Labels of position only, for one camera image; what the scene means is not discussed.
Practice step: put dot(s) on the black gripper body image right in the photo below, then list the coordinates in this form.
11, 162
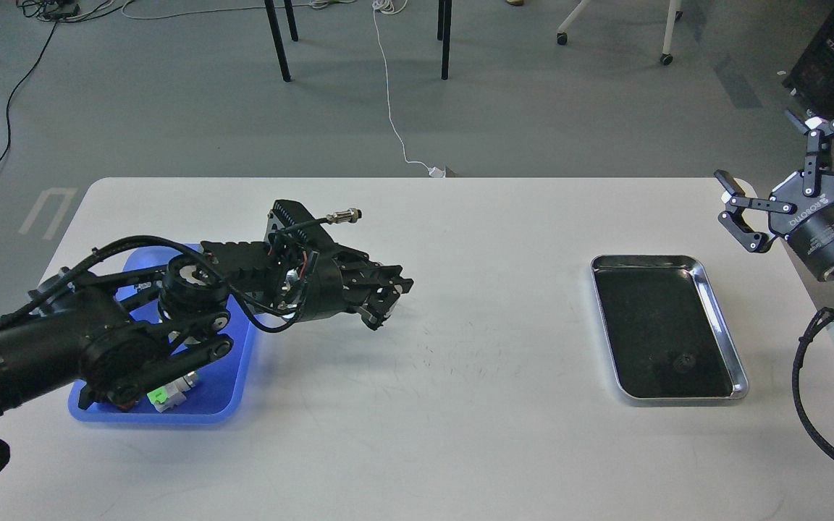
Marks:
810, 229

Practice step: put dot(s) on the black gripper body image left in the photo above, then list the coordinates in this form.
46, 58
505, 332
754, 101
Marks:
314, 283

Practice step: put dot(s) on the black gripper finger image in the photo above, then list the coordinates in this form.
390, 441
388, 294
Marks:
375, 307
732, 217
818, 159
363, 277

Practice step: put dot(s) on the black robot arm image left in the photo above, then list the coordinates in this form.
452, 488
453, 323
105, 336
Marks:
143, 311

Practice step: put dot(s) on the silver metal tray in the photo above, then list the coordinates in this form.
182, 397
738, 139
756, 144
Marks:
653, 307

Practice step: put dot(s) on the blue plastic tray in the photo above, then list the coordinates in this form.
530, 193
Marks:
215, 397

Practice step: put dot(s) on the red emergency stop button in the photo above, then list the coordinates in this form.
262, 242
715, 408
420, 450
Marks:
89, 397

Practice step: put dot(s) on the black table leg left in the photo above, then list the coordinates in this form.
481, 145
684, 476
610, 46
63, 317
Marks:
276, 35

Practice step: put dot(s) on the black table leg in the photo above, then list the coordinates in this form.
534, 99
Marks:
276, 35
444, 23

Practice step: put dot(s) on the black table leg right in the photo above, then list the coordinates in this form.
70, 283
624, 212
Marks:
444, 23

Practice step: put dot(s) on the white green selector switch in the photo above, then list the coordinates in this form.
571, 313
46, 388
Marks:
173, 394

